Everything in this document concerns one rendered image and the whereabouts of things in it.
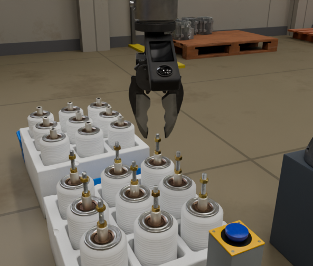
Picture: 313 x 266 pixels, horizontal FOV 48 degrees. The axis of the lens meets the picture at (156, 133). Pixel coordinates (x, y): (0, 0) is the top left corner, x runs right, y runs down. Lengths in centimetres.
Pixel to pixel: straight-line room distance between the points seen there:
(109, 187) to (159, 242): 25
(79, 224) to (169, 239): 20
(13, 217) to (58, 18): 299
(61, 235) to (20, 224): 39
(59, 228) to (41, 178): 30
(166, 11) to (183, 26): 318
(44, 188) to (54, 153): 11
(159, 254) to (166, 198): 17
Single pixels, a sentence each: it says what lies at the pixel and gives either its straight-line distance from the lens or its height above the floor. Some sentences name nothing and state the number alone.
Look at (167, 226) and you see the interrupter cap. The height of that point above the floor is 25.
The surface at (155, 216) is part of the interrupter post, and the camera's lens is 76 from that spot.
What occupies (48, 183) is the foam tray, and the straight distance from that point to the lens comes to 119.
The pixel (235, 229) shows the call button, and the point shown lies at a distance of 65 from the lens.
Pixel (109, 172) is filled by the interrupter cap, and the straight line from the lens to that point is 96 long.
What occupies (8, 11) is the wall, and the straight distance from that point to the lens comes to 399.
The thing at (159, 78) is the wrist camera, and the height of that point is 59.
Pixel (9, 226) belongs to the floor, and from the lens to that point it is 126.
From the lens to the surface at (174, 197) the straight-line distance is 88.
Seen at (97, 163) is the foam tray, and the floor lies 16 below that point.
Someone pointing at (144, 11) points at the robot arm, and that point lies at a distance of 60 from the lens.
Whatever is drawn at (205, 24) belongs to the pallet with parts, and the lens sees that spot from 420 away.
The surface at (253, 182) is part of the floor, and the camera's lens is 144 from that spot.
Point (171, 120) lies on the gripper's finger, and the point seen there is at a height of 49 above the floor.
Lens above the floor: 73
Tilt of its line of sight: 24 degrees down
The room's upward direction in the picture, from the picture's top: straight up
